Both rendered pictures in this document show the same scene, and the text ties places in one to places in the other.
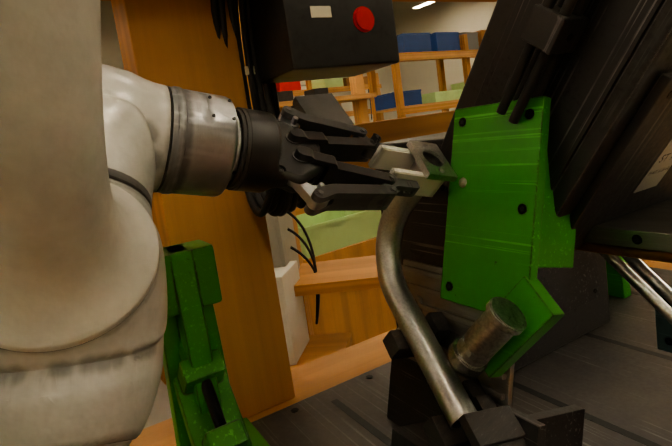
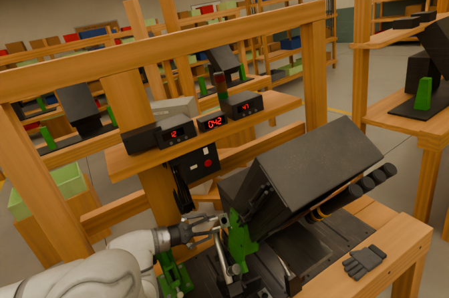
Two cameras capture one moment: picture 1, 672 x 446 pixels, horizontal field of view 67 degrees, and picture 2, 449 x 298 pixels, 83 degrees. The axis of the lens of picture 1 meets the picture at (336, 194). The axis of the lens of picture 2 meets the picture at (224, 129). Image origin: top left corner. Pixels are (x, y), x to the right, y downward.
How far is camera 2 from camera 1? 0.80 m
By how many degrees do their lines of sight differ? 19
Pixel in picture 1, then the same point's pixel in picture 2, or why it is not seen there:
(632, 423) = (277, 274)
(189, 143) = (159, 249)
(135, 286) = not seen: outside the picture
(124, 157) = (146, 264)
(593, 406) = (271, 266)
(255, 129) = (174, 238)
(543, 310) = (243, 270)
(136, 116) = (147, 252)
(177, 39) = (152, 172)
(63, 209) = not seen: outside the picture
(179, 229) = (159, 219)
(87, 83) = not seen: outside the picture
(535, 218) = (243, 250)
